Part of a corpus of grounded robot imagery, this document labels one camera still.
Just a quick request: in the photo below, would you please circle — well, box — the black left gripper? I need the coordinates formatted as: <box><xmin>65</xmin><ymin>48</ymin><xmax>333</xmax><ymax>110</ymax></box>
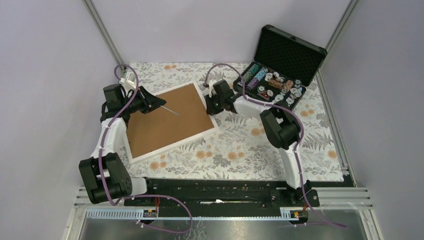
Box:
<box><xmin>121</xmin><ymin>85</ymin><xmax>166</xmax><ymax>114</ymax></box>

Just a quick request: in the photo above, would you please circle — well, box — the yellow handled screwdriver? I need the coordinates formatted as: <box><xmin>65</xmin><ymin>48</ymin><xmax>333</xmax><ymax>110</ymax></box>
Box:
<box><xmin>160</xmin><ymin>105</ymin><xmax>179</xmax><ymax>116</ymax></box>

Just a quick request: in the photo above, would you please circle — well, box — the white picture frame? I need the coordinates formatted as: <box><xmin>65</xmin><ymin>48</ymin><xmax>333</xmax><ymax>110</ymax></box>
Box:
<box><xmin>125</xmin><ymin>82</ymin><xmax>219</xmax><ymax>164</ymax></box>

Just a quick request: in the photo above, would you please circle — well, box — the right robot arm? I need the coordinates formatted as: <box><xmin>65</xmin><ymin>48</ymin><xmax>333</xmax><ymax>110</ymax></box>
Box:
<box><xmin>204</xmin><ymin>80</ymin><xmax>307</xmax><ymax>206</ymax></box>

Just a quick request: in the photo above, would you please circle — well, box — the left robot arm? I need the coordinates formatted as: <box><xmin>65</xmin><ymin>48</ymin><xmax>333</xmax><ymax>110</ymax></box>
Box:
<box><xmin>78</xmin><ymin>83</ymin><xmax>167</xmax><ymax>206</ymax></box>

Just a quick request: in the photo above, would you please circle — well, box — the black poker chip case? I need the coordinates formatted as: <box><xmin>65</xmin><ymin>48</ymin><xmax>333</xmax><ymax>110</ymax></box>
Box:
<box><xmin>232</xmin><ymin>24</ymin><xmax>328</xmax><ymax>110</ymax></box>

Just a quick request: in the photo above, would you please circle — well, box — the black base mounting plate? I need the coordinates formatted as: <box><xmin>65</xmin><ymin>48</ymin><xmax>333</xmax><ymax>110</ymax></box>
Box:
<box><xmin>91</xmin><ymin>177</ymin><xmax>354</xmax><ymax>218</ymax></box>

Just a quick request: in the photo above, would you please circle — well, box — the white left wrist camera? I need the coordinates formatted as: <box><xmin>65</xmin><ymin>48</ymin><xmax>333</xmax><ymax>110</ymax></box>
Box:
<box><xmin>119</xmin><ymin>73</ymin><xmax>138</xmax><ymax>91</ymax></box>

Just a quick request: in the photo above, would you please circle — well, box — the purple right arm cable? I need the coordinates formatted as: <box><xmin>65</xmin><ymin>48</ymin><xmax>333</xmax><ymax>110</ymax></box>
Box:
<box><xmin>203</xmin><ymin>63</ymin><xmax>349</xmax><ymax>229</ymax></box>

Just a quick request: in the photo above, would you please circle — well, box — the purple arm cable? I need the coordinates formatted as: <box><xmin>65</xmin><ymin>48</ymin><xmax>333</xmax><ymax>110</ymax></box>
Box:
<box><xmin>203</xmin><ymin>63</ymin><xmax>349</xmax><ymax>229</ymax></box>
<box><xmin>99</xmin><ymin>63</ymin><xmax>194</xmax><ymax>235</ymax></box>

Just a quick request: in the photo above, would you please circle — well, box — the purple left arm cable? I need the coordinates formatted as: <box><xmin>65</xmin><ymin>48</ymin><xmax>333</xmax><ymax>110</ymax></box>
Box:
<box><xmin>99</xmin><ymin>63</ymin><xmax>194</xmax><ymax>235</ymax></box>

